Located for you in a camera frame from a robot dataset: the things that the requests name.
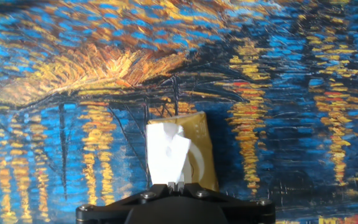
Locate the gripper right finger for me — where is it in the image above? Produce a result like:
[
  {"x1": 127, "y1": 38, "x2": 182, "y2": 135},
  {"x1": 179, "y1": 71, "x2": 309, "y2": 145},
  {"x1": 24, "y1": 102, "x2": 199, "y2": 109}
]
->
[{"x1": 176, "y1": 182, "x2": 276, "y2": 224}]

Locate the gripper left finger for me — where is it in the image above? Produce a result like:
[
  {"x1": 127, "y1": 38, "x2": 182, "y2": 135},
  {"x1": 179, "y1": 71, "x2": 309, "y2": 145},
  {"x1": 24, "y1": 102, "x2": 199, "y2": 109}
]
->
[{"x1": 75, "y1": 182, "x2": 177, "y2": 224}]

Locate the white napkin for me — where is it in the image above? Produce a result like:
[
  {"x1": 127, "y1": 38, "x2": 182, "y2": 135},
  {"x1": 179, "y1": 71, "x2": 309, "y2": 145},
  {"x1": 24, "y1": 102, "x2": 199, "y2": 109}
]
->
[{"x1": 145, "y1": 122, "x2": 192, "y2": 187}]

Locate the gold tissue pack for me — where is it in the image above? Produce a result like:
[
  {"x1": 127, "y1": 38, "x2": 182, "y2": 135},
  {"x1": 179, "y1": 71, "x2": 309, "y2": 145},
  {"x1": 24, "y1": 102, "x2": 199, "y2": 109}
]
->
[{"x1": 147, "y1": 111, "x2": 220, "y2": 192}]

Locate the starry night painted tablecloth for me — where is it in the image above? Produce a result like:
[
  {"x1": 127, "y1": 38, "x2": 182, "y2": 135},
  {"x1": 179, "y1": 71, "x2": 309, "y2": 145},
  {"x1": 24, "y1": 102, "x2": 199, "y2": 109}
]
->
[{"x1": 0, "y1": 0, "x2": 358, "y2": 224}]

